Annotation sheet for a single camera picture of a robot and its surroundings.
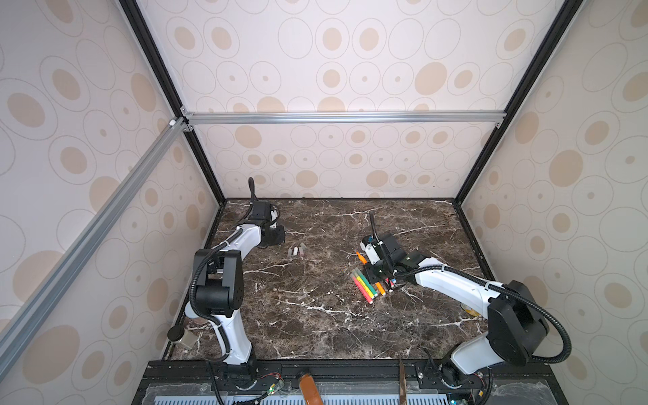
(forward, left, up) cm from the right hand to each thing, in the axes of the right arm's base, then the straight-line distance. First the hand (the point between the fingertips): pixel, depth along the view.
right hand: (374, 268), depth 88 cm
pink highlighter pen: (-5, +4, -8) cm, 10 cm away
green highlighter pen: (-9, +3, +6) cm, 11 cm away
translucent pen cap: (+13, +28, -7) cm, 31 cm away
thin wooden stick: (-36, -7, -9) cm, 38 cm away
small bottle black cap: (-25, +60, +1) cm, 65 cm away
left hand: (+14, +33, +2) cm, 36 cm away
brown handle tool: (-36, +19, -5) cm, 41 cm away
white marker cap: (+10, +30, -6) cm, 32 cm away
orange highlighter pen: (-4, -3, -6) cm, 8 cm away
